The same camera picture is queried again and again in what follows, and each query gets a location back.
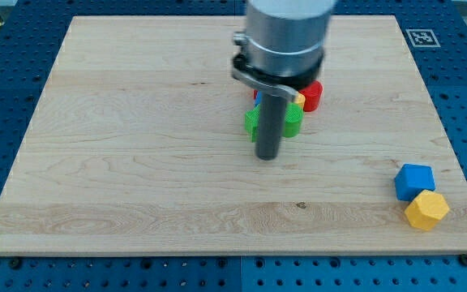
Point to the blue block behind rod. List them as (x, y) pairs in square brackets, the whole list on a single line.
[(257, 100)]

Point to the yellow hexagon block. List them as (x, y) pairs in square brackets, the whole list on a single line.
[(427, 210)]

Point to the green star block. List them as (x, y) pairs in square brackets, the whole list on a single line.
[(251, 121)]

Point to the blue cube block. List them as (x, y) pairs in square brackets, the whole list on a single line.
[(413, 179)]

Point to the wooden board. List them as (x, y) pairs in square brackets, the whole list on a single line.
[(137, 147)]

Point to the silver robot arm cylinder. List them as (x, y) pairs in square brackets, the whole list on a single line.
[(281, 46)]

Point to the white fiducial marker tag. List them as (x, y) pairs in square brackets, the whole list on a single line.
[(422, 38)]

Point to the green circle block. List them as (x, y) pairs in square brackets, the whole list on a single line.
[(293, 120)]

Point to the yellow heart block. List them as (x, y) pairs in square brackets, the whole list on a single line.
[(300, 100)]

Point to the red cylinder block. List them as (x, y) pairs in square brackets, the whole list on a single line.
[(312, 94)]

